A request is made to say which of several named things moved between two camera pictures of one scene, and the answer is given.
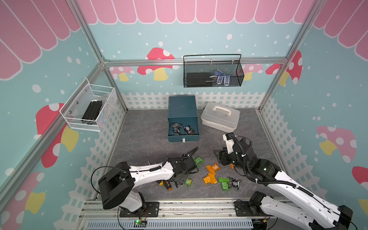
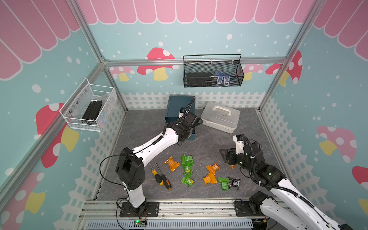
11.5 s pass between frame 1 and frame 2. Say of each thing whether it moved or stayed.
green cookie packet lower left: stayed
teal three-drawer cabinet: stayed
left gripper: moved
